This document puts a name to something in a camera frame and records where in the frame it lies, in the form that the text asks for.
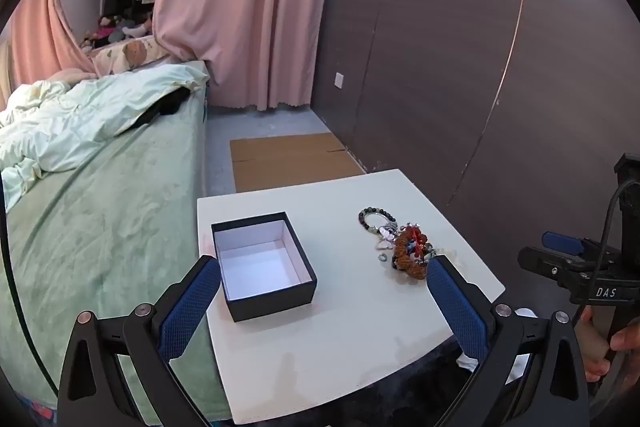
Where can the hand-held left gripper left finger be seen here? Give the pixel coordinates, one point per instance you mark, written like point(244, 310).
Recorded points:
point(190, 307)

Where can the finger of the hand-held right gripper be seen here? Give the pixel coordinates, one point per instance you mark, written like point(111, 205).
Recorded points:
point(535, 259)
point(562, 242)

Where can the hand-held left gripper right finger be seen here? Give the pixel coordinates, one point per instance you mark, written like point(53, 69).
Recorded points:
point(457, 302)

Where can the black jewelry box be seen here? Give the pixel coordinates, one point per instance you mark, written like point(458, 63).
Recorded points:
point(270, 297)

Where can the person's right hand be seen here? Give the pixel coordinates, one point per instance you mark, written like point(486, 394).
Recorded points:
point(592, 347)

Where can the bed with green sheet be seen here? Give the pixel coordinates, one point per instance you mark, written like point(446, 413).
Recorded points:
point(110, 232)

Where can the flat cardboard sheet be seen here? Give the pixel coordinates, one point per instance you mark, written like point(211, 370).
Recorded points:
point(290, 162)

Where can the black cloth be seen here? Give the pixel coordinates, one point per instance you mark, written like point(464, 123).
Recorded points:
point(170, 104)

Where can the light green quilt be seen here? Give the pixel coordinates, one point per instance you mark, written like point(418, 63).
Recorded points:
point(75, 117)

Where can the printed pillow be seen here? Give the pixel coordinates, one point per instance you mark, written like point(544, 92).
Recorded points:
point(130, 54)

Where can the pile of plush toys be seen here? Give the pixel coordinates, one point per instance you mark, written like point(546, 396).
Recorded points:
point(112, 32)

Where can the wide pink curtain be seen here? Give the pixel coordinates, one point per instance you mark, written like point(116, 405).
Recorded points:
point(240, 7)

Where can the narrow pink curtain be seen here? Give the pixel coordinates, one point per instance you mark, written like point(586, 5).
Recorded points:
point(40, 37)

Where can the white wall socket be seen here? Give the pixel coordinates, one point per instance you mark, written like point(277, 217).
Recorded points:
point(339, 80)

